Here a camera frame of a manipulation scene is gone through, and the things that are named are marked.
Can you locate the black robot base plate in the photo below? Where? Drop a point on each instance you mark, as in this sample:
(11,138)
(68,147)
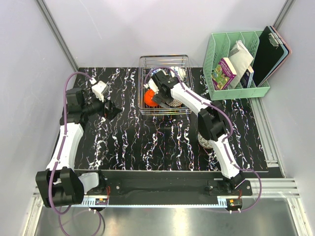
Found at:
(166,188)

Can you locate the black clipboard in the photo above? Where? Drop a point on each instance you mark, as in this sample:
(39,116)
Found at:
(265,59)

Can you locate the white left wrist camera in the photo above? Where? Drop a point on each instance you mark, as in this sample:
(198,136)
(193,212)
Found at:
(99,89)

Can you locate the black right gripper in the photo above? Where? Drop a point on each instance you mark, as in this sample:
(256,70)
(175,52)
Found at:
(158,99)

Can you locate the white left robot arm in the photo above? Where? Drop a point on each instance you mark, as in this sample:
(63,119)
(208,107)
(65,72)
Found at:
(58,184)

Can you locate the pink blue clipboards stack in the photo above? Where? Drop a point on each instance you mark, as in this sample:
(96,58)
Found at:
(278,42)

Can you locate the orange glossy bowl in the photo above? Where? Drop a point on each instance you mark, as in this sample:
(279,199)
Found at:
(148,98)

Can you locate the green plastic file organizer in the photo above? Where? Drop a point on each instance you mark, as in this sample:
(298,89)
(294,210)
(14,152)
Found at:
(218,47)

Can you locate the purple green book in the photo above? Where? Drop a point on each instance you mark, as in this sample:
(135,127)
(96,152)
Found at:
(223,74)

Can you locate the grey leaf patterned bowl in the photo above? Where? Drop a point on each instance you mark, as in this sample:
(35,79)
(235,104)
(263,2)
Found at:
(203,142)

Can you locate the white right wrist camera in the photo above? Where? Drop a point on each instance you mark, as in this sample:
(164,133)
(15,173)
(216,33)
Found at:
(151,85)

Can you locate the black marble pattern mat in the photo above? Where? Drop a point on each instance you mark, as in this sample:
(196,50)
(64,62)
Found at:
(133,141)

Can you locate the white padded envelope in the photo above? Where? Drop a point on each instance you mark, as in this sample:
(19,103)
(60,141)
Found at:
(241,59)

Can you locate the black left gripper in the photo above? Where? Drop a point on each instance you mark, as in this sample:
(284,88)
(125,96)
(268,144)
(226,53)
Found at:
(110,113)

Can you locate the chrome wire dish rack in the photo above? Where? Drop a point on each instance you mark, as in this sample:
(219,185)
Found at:
(146,63)

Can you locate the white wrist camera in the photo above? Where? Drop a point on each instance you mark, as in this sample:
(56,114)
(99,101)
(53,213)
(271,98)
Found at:
(151,85)
(99,89)

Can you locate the blue white patterned bowl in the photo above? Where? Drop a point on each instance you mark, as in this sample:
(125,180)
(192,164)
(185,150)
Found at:
(180,71)

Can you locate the dark blue book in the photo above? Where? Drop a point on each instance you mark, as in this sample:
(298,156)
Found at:
(246,80)

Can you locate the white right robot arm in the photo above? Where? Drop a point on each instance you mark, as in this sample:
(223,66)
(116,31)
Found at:
(214,126)

